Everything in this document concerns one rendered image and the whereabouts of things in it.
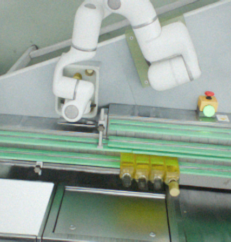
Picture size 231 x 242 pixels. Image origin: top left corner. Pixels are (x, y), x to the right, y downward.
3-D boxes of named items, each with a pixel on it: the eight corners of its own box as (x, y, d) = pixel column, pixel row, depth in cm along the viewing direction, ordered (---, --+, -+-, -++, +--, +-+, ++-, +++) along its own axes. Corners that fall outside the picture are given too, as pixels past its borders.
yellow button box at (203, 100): (196, 109, 181) (198, 116, 175) (198, 93, 178) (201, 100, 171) (212, 111, 181) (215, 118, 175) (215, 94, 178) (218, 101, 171)
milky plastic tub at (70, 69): (58, 107, 183) (54, 115, 175) (59, 57, 173) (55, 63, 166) (98, 110, 183) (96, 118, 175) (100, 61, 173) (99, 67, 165)
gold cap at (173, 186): (170, 180, 154) (171, 187, 150) (179, 182, 154) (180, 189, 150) (167, 188, 155) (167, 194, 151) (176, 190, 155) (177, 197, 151)
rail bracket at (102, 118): (97, 139, 174) (94, 153, 163) (100, 101, 167) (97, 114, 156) (104, 139, 174) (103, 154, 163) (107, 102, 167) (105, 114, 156)
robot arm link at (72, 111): (67, 78, 143) (94, 83, 143) (71, 75, 153) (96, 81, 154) (59, 120, 145) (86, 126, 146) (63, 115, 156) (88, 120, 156)
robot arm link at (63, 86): (98, 42, 142) (88, 95, 153) (60, 33, 142) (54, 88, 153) (95, 51, 135) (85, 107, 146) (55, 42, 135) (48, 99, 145)
